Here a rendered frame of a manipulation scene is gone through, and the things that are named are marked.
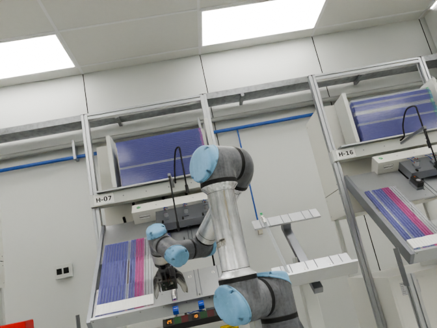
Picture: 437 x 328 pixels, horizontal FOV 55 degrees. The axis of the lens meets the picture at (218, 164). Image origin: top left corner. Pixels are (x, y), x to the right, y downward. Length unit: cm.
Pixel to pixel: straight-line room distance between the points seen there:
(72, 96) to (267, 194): 215
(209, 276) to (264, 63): 288
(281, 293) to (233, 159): 43
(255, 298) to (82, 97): 346
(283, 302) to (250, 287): 14
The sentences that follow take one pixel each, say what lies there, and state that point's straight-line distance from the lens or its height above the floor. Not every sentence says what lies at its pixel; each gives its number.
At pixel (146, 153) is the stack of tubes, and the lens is 247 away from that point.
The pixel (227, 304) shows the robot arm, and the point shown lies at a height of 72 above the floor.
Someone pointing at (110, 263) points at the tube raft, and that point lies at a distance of 220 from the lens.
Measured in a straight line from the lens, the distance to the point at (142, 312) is 191.
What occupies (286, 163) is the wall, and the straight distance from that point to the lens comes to 407.
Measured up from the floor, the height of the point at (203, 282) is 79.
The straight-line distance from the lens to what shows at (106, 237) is 241.
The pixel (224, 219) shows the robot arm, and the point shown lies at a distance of 124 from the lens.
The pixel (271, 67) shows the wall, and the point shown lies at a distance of 443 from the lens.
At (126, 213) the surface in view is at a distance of 261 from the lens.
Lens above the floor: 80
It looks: 15 degrees up
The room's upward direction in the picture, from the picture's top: 12 degrees counter-clockwise
